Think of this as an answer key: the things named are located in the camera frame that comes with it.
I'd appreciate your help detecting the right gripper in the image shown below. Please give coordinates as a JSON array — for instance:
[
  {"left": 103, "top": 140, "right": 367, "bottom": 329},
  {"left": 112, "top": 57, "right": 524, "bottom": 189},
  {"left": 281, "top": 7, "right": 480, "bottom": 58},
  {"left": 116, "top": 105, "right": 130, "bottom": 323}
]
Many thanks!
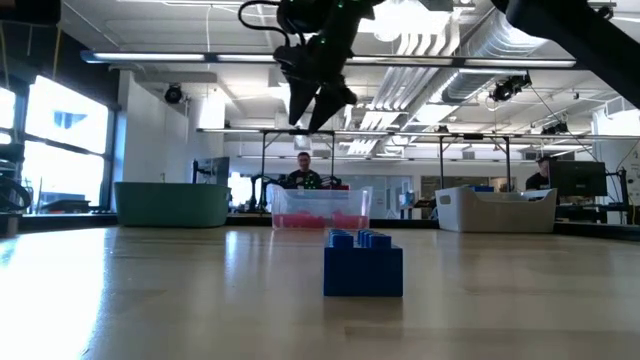
[{"left": 273, "top": 29, "right": 359, "bottom": 134}]

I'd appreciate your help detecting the person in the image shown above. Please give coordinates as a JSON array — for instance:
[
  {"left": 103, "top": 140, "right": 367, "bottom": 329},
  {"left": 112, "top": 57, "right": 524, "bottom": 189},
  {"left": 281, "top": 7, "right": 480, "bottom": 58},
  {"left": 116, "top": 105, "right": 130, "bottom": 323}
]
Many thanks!
[
  {"left": 524, "top": 155, "right": 555, "bottom": 192},
  {"left": 286, "top": 151, "right": 325, "bottom": 190}
]

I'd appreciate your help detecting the clear plastic bin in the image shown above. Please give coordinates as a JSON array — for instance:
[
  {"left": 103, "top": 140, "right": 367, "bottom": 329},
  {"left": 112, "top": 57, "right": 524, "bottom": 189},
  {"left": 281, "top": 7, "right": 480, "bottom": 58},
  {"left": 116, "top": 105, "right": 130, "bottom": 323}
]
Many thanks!
[{"left": 264, "top": 183, "right": 374, "bottom": 231}]

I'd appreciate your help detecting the black computer monitor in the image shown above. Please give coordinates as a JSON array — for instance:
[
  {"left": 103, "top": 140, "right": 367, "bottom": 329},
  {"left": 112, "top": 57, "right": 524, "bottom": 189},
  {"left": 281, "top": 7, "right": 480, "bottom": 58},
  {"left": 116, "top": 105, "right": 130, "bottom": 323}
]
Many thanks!
[
  {"left": 547, "top": 159, "right": 608, "bottom": 199},
  {"left": 191, "top": 155, "right": 231, "bottom": 187}
]

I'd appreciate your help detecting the black round ceiling speaker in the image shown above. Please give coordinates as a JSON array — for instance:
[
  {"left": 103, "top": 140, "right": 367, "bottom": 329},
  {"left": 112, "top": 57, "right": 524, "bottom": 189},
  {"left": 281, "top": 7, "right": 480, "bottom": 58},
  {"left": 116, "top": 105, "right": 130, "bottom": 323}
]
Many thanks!
[{"left": 163, "top": 83, "right": 184, "bottom": 105}]

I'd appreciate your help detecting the long ceiling light strip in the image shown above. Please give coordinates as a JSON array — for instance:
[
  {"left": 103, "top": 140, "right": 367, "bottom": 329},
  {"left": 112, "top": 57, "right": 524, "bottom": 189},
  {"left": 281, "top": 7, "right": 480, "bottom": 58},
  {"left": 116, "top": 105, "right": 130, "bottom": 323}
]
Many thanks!
[{"left": 79, "top": 49, "right": 579, "bottom": 70}]

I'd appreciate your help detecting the green plastic bin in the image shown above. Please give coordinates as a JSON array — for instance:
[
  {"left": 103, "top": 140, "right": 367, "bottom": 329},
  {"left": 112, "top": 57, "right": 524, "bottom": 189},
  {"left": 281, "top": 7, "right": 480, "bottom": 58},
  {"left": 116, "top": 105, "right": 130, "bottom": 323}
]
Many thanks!
[{"left": 113, "top": 181, "right": 232, "bottom": 229}]

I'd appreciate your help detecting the black ceiling spotlight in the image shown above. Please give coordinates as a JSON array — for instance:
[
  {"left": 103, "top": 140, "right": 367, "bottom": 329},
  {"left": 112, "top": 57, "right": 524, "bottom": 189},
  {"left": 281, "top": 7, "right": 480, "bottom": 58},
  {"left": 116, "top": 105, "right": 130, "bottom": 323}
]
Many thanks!
[{"left": 488, "top": 73, "right": 533, "bottom": 104}]

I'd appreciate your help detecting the white plastic bin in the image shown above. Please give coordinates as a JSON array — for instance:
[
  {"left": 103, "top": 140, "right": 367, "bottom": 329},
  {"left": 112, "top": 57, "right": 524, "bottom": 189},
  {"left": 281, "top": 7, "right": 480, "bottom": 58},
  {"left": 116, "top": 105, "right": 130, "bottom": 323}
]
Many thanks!
[{"left": 434, "top": 185, "right": 558, "bottom": 234}]

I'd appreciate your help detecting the black metal frame stand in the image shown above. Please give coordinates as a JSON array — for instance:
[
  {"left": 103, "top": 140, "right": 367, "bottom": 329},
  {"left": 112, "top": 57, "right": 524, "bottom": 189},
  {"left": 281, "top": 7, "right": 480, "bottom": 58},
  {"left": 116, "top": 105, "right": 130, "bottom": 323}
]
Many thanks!
[
  {"left": 438, "top": 132, "right": 512, "bottom": 192},
  {"left": 258, "top": 127, "right": 337, "bottom": 191}
]

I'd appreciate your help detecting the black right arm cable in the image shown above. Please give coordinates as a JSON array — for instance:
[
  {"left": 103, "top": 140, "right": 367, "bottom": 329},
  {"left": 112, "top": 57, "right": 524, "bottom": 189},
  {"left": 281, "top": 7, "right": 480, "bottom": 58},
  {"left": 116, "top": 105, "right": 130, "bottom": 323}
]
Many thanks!
[{"left": 237, "top": 0, "right": 294, "bottom": 49}]

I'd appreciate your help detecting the black table frame rail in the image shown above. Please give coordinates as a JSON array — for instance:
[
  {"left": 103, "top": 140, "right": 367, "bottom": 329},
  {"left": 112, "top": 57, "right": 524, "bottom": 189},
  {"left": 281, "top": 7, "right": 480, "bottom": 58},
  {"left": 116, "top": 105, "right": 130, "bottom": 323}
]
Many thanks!
[{"left": 227, "top": 213, "right": 437, "bottom": 231}]

